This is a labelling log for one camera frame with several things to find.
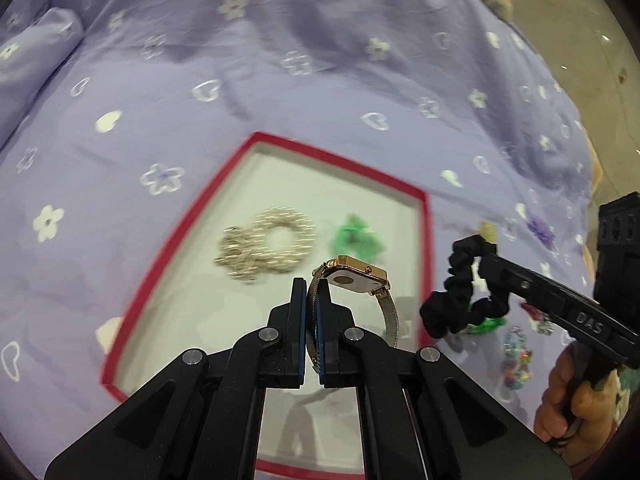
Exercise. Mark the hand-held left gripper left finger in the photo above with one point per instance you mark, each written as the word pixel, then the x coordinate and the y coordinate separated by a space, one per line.
pixel 301 320

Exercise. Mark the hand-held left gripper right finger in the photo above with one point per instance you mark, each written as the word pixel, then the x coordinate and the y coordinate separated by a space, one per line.
pixel 322 340

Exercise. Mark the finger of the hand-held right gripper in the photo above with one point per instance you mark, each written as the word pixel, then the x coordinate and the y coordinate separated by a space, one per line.
pixel 520 285

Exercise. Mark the small yellow comb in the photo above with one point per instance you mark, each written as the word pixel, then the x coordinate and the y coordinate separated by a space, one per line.
pixel 488 232

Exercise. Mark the black scrunchie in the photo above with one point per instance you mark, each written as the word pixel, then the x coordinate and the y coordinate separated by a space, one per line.
pixel 460 265

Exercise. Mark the gold wrist watch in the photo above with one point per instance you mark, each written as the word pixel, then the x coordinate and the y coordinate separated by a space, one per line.
pixel 357 280

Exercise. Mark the red shallow tray box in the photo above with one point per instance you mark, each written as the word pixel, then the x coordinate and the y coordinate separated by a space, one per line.
pixel 300 180

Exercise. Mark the person's right hand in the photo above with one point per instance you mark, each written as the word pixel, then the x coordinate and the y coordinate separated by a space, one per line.
pixel 555 395

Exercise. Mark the pink hair clip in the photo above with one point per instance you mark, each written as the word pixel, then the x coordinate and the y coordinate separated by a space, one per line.
pixel 531 310

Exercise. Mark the purple flower hair accessory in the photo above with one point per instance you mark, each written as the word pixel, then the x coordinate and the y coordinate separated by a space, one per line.
pixel 542 230

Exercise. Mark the green hair clip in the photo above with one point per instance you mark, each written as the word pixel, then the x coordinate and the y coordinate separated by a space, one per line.
pixel 355 237

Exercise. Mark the purple flower-print duvet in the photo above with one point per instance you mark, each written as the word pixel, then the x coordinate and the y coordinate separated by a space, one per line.
pixel 300 60

